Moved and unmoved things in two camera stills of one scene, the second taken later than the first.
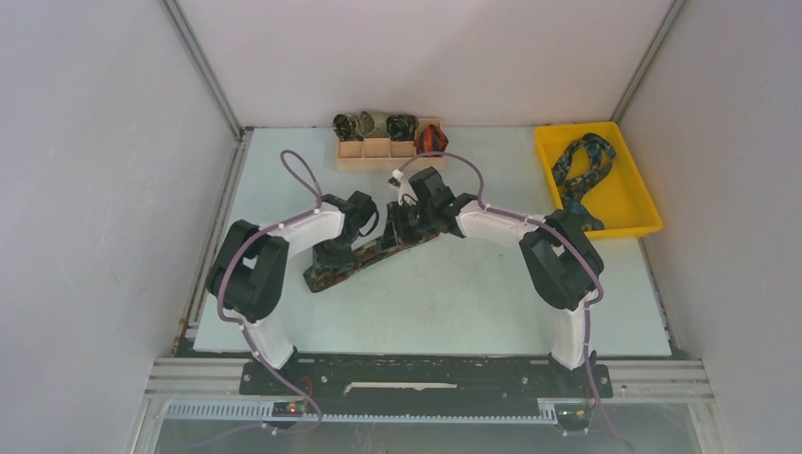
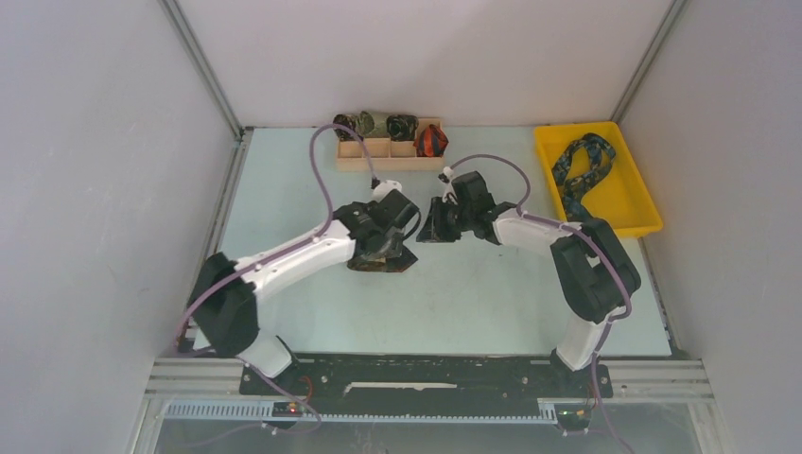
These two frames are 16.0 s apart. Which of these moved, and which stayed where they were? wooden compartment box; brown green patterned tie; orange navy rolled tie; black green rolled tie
Moved: brown green patterned tie
Stayed: orange navy rolled tie; black green rolled tie; wooden compartment box
